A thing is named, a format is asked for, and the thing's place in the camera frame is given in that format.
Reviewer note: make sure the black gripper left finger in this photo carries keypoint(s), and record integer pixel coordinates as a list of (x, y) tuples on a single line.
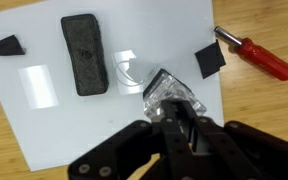
[(130, 146)]

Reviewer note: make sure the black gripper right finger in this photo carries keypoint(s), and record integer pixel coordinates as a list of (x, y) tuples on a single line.
[(244, 153)]

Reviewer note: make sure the white whiteboard sheet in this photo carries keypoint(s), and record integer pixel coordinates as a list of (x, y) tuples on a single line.
[(50, 126)]

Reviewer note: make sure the square black foam piece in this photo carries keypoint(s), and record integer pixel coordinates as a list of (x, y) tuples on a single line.
[(210, 60)]

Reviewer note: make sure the black whiteboard eraser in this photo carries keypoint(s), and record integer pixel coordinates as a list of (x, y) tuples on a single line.
[(84, 55)]

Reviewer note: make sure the black foam wedge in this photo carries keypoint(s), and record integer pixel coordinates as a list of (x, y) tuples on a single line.
[(7, 46)]

